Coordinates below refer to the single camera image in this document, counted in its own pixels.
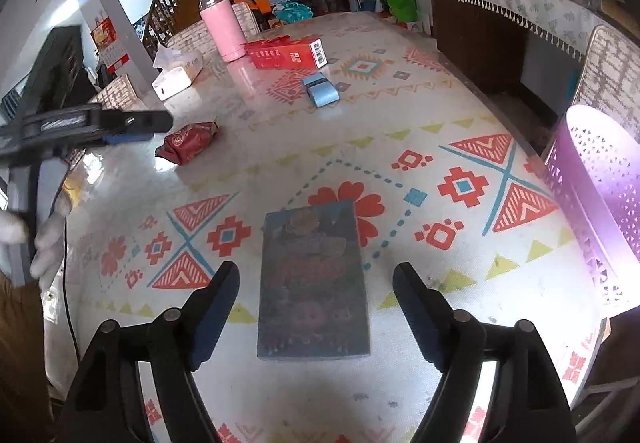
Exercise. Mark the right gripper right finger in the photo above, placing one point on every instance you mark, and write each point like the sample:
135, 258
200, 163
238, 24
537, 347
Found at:
454, 342

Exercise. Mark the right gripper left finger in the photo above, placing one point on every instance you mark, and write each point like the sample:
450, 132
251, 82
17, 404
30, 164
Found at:
182, 339

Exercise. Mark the dark picture box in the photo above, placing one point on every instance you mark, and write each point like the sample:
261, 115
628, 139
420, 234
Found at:
312, 298

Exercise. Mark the long red box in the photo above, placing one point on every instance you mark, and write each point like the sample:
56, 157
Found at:
287, 53

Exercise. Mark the white gloved left hand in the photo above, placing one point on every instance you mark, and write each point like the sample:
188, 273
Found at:
49, 242

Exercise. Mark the crumpled red wrapper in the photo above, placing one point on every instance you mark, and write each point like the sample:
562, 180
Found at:
188, 142

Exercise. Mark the white tissue pack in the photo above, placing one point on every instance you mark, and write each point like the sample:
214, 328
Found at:
177, 71

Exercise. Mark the far chair patterned cover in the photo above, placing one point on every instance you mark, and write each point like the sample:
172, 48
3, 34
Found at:
196, 36

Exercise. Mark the pink thermos bottle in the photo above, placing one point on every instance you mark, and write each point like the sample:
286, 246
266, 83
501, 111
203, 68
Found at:
224, 27

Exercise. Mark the purple plastic waste basket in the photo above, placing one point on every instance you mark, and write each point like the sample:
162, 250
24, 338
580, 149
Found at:
592, 170

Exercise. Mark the patterned tablecloth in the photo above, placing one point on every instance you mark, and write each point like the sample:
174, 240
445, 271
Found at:
437, 180

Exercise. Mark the small light blue box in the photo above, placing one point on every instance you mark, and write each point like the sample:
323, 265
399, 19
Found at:
320, 90

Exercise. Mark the dark wooden sideboard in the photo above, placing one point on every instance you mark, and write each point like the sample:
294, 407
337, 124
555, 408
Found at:
486, 47

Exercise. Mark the chair with patterned cover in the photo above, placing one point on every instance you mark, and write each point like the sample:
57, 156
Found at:
610, 78

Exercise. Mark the green plastic basket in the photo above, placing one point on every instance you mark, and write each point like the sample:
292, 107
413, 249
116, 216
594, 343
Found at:
403, 10

